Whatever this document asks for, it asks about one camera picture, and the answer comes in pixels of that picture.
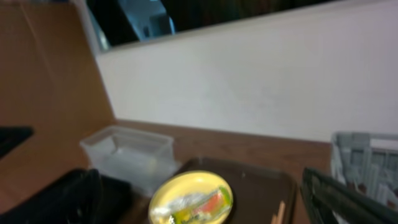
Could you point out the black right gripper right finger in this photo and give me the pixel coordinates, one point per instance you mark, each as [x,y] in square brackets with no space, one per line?
[325,199]

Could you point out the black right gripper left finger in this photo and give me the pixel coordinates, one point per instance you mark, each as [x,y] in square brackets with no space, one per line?
[73,198]

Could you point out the yellow plate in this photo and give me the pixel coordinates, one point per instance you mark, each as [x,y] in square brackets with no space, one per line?
[189,182]

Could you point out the orange green snack wrapper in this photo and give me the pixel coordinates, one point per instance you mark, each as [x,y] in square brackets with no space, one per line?
[194,207]

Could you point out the grey dishwasher rack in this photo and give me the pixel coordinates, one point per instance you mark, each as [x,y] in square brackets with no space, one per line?
[367,163]

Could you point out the clear plastic waste bin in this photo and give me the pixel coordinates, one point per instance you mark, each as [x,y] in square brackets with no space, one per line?
[143,159]

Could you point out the black waste tray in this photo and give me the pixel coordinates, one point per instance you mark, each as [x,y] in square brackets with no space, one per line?
[11,137]

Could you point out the dark brown serving tray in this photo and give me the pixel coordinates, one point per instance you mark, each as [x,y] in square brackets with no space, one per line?
[257,191]

